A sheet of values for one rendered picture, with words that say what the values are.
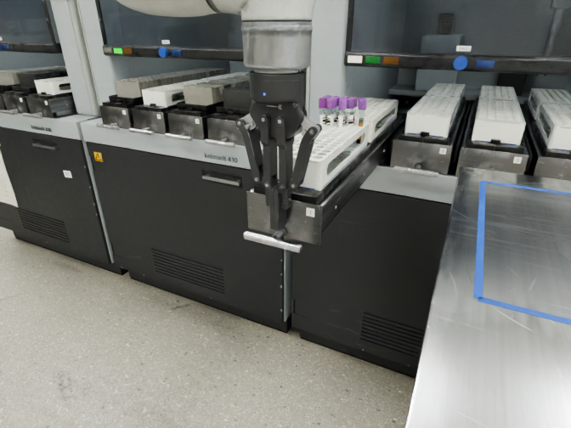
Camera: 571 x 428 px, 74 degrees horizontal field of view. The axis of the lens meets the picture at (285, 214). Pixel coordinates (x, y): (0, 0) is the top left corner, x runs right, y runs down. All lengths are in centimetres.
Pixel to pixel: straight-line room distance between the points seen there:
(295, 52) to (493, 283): 34
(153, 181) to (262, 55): 100
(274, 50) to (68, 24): 127
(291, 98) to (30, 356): 142
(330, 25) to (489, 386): 92
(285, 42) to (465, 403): 41
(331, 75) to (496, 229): 68
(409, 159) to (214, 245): 74
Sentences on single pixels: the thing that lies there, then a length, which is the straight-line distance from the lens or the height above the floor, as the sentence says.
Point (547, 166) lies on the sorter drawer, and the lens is 98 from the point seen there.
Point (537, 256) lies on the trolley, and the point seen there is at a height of 82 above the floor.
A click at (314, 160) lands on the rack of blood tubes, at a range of 60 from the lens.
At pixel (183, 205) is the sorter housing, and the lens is 139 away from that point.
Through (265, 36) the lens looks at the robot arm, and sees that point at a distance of 50.
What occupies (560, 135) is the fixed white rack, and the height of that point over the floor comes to 85.
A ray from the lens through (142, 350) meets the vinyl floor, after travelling 155.
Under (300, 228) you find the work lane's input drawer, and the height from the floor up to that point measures 76.
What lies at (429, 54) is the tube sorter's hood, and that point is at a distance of 101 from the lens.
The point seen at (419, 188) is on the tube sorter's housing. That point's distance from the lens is 100.
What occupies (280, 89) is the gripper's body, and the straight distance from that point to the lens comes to 51.
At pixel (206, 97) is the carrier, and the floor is 85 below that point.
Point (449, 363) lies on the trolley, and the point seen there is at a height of 82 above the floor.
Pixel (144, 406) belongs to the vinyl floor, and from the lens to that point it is 139.
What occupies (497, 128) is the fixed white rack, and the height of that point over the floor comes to 85.
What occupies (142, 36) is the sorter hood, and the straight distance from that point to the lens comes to 142.
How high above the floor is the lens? 105
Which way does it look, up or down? 26 degrees down
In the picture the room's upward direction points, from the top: straight up
